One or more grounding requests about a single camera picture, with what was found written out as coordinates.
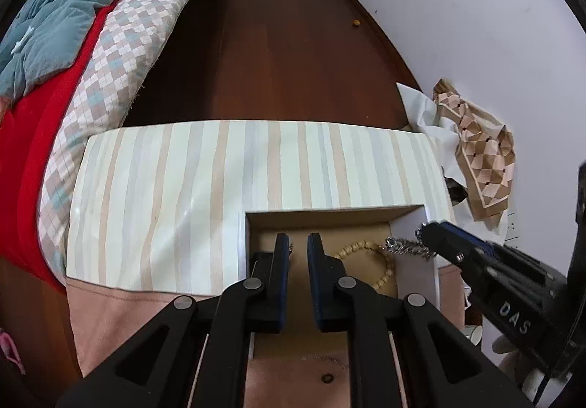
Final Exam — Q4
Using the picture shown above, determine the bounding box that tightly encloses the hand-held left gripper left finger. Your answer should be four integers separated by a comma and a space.
55, 233, 294, 408

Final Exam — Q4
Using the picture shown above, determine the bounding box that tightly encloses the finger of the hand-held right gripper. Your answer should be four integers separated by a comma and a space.
420, 221, 493, 267

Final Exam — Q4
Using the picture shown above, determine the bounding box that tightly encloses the striped table cloth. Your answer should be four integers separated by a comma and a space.
66, 119, 455, 294

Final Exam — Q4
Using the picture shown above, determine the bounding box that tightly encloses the checkered quilt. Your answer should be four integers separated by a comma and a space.
37, 0, 232, 267

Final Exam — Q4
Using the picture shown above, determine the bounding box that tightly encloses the silver chain bracelet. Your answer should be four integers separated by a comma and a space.
385, 229, 435, 260

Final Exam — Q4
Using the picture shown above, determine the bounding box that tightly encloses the pink cloth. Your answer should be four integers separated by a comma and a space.
65, 266, 468, 408

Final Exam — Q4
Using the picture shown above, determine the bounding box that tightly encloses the teal blanket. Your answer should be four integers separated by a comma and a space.
0, 0, 227, 103

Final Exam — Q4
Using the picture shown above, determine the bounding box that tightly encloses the geometric patterned brown cloth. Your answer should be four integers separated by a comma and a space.
433, 78, 516, 222

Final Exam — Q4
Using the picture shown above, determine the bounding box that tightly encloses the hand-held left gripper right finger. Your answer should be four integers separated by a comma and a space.
308, 231, 536, 408

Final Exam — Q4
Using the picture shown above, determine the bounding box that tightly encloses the white cardboard box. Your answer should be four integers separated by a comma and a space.
242, 203, 443, 363

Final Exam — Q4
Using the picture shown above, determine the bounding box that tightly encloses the white plush toy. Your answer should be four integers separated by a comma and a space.
492, 332, 550, 406

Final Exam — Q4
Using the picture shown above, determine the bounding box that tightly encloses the wooden bead bracelet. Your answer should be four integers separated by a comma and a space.
335, 241, 398, 293

